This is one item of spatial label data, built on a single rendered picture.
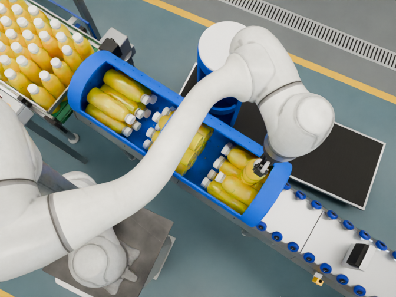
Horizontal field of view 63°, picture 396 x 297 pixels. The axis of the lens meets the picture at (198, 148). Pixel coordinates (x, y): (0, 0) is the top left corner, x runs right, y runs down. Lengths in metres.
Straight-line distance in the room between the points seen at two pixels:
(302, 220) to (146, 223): 0.66
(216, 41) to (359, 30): 1.83
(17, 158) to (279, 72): 0.49
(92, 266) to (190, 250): 1.33
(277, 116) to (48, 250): 0.45
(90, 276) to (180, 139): 0.62
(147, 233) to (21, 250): 0.83
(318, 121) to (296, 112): 0.04
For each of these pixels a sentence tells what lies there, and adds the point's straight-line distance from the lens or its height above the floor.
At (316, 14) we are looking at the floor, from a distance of 3.12.
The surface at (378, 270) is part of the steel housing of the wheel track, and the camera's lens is 1.59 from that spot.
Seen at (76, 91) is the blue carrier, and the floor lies 1.20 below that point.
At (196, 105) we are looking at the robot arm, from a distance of 0.61.
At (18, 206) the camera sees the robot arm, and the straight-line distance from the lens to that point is 0.55.
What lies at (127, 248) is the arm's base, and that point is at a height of 1.04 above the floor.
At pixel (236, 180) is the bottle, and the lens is 1.20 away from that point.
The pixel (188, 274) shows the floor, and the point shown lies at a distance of 2.34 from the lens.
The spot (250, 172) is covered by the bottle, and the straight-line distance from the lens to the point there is 1.04.
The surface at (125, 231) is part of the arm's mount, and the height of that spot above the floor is 1.02.
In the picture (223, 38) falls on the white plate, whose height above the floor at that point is 1.04.
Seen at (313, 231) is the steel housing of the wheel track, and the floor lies 0.93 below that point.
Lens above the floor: 2.32
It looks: 75 degrees down
